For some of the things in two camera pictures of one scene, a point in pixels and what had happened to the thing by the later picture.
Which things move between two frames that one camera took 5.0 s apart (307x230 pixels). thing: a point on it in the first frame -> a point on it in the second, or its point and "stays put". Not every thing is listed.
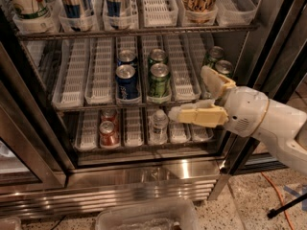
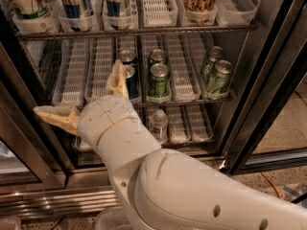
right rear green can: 216,53 stays put
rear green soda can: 157,56 stays put
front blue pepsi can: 126,82 stays put
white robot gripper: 246,109 -> 104,115
